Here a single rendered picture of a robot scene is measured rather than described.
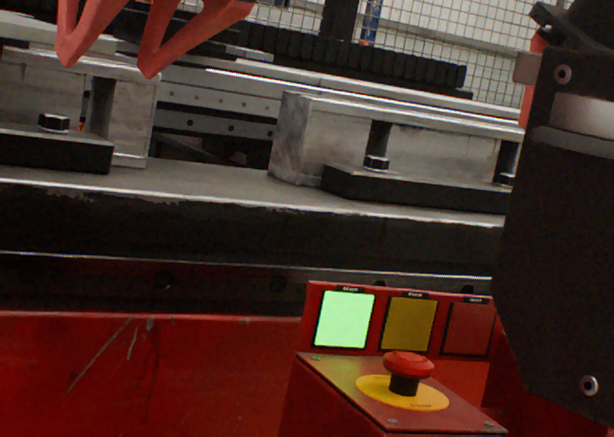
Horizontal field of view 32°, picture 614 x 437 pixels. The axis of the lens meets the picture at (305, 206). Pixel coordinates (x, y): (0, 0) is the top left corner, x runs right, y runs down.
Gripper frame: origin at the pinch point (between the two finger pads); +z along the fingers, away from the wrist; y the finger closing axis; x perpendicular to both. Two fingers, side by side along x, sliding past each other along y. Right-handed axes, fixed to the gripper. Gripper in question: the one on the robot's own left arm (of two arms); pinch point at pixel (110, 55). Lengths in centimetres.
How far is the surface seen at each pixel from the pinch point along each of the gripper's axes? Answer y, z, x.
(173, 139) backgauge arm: -70, 51, -65
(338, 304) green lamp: -29.6, 17.8, 3.2
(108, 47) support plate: -7.4, 5.0, -9.7
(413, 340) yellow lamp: -36.9, 18.9, 6.8
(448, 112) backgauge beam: -92, 23, -39
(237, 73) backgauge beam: -57, 27, -47
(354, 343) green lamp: -31.7, 20.3, 5.4
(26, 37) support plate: -1.8, 5.8, -10.6
